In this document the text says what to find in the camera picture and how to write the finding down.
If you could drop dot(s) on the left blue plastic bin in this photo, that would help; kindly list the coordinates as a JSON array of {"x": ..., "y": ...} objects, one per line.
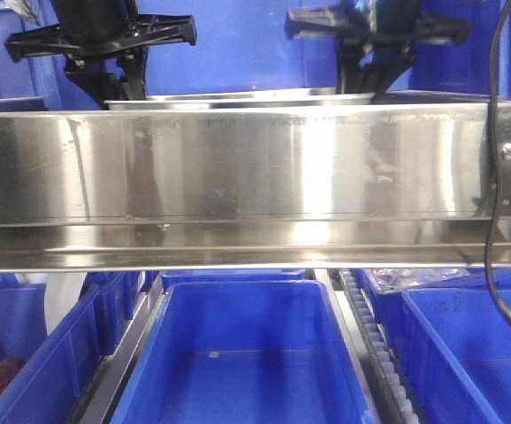
[{"x": 59, "y": 364}]

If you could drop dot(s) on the silver round-head bolt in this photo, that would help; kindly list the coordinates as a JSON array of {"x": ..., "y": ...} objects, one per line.
[{"x": 506, "y": 151}]

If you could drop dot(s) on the clear plastic bag of parts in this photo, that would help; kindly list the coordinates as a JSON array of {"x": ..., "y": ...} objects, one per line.
[{"x": 389, "y": 280}]

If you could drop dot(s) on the blue plastic bin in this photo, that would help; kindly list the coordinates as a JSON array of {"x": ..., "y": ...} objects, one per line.
[
  {"x": 59, "y": 364},
  {"x": 452, "y": 346},
  {"x": 245, "y": 352}
]

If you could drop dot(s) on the silver steel tray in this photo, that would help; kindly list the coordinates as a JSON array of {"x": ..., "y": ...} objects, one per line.
[{"x": 280, "y": 98}]

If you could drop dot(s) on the right blue plastic bin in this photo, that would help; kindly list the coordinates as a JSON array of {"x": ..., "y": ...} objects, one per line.
[{"x": 452, "y": 346}]

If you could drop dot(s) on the centre blue plastic bin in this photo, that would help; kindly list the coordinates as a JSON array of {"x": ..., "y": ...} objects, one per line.
[{"x": 245, "y": 352}]

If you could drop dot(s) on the large blue crate behind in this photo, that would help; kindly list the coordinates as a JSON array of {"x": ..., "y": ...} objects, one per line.
[{"x": 241, "y": 46}]

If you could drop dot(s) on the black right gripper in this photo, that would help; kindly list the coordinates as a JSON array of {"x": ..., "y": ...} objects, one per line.
[{"x": 374, "y": 38}]

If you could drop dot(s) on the grey metal divider rail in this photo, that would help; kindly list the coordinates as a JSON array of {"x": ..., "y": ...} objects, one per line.
[{"x": 107, "y": 386}]

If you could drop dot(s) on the black toothed belt rail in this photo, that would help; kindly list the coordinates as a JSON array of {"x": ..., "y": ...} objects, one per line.
[{"x": 386, "y": 386}]

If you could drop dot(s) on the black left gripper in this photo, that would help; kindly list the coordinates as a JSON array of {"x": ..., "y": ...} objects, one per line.
[{"x": 102, "y": 29}]

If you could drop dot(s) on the stainless steel frame rail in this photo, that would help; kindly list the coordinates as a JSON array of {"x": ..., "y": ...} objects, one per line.
[{"x": 326, "y": 186}]

